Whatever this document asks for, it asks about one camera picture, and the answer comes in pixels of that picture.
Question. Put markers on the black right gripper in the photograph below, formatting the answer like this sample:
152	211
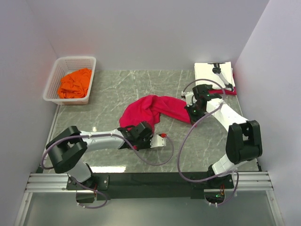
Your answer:
193	118

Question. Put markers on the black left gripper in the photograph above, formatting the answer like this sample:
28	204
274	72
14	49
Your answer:
148	145

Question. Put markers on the crimson red t shirt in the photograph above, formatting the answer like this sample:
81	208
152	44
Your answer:
151	107

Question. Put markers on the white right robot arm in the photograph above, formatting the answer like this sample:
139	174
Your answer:
243	142

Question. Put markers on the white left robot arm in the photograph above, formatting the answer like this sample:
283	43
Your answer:
66	150

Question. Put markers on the folded white printed t shirt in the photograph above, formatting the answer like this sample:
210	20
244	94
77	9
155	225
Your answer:
220	73

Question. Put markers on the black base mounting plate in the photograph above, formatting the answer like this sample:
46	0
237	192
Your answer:
153	185

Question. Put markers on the orange t shirt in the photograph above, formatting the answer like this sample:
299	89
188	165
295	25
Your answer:
75	84

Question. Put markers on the white plastic laundry basket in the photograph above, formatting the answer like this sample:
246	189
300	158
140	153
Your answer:
62	67

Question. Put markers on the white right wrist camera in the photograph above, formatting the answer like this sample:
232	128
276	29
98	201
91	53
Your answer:
189	98

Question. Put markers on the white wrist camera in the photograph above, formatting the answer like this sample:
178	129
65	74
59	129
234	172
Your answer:
189	98
158	141

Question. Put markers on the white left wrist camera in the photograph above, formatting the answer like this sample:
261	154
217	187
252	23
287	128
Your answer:
158	141

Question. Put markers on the aluminium extrusion rail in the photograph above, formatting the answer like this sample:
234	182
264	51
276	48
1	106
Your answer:
57	183

